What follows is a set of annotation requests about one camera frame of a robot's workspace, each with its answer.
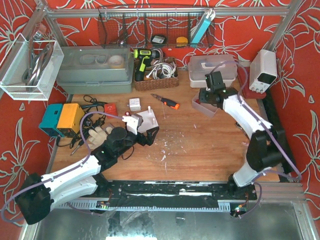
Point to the grey translucent storage box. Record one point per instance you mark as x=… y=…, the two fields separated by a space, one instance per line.
x=96 y=70

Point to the beige work glove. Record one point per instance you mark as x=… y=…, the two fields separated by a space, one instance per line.
x=97 y=136

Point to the blue white power strip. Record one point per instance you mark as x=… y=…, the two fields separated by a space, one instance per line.
x=198 y=31

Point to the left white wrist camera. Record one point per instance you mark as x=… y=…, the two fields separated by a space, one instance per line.
x=133 y=122

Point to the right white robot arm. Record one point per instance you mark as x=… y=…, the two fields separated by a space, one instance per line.
x=262 y=153

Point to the white power supply unit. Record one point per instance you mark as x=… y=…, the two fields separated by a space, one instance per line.
x=262 y=71

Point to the orange black handled pliers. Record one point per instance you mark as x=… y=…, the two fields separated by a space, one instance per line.
x=168 y=102

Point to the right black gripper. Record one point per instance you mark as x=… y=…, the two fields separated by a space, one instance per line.
x=203 y=97

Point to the yellow box device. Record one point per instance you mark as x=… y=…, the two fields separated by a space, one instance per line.
x=69 y=120

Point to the white peg base plate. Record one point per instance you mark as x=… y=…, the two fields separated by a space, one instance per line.
x=149 y=120

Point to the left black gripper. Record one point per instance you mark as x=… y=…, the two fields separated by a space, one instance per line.
x=141 y=137

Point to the white power adapter cube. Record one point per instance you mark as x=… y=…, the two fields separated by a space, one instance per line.
x=134 y=104

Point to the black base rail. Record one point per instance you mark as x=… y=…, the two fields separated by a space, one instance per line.
x=170 y=196

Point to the red mat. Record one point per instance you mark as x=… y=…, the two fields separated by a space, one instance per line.
x=246 y=92

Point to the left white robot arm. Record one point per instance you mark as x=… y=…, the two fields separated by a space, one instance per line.
x=41 y=194

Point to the green black cordless drill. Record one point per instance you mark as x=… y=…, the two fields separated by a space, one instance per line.
x=145 y=57

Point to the clear acrylic wall bin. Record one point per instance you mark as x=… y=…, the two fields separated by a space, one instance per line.
x=30 y=73

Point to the clear tray of red springs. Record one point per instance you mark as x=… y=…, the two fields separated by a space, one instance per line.
x=204 y=108

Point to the white plastic case with handle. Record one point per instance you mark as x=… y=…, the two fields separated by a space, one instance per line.
x=200 y=65

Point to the brown woven basket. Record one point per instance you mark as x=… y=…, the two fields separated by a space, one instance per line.
x=159 y=76

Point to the small red cube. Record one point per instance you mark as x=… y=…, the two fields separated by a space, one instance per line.
x=111 y=109

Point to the yellow tape measure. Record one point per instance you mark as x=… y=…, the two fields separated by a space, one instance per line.
x=181 y=42

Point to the teal box device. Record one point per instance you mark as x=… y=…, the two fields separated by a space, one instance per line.
x=50 y=119

